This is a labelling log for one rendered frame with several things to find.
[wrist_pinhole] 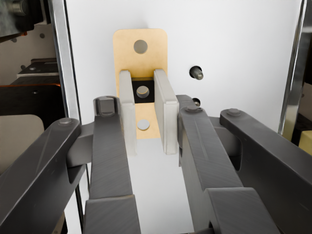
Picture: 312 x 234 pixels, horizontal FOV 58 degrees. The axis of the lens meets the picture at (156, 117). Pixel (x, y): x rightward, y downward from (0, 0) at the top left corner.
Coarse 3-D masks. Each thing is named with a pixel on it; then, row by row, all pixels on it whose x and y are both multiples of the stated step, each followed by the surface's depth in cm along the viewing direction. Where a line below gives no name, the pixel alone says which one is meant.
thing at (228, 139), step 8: (176, 96) 17; (184, 96) 17; (184, 104) 16; (192, 104) 15; (216, 120) 13; (216, 128) 13; (224, 128) 13; (224, 136) 13; (232, 136) 13; (224, 144) 13; (232, 144) 13; (240, 144) 13; (232, 152) 13; (240, 152) 13
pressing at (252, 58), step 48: (48, 0) 22; (96, 0) 22; (144, 0) 22; (192, 0) 23; (240, 0) 23; (288, 0) 23; (96, 48) 23; (144, 48) 24; (192, 48) 24; (240, 48) 25; (288, 48) 25; (96, 96) 25; (192, 96) 26; (240, 96) 26; (288, 96) 27; (144, 144) 27; (144, 192) 30
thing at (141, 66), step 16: (128, 32) 19; (144, 32) 19; (160, 32) 19; (128, 48) 20; (160, 48) 20; (128, 64) 20; (144, 64) 20; (160, 64) 20; (144, 80) 20; (144, 96) 20; (144, 112) 22
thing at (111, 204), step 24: (96, 120) 12; (120, 120) 12; (96, 144) 10; (120, 144) 10; (96, 168) 9; (120, 168) 9; (96, 192) 8; (120, 192) 8; (96, 216) 6; (120, 216) 6
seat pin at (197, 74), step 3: (195, 66) 25; (192, 69) 25; (195, 69) 24; (198, 69) 24; (192, 72) 25; (195, 72) 24; (198, 72) 24; (201, 72) 24; (195, 75) 24; (198, 75) 23; (201, 75) 23; (195, 78) 24; (198, 78) 24; (201, 78) 24
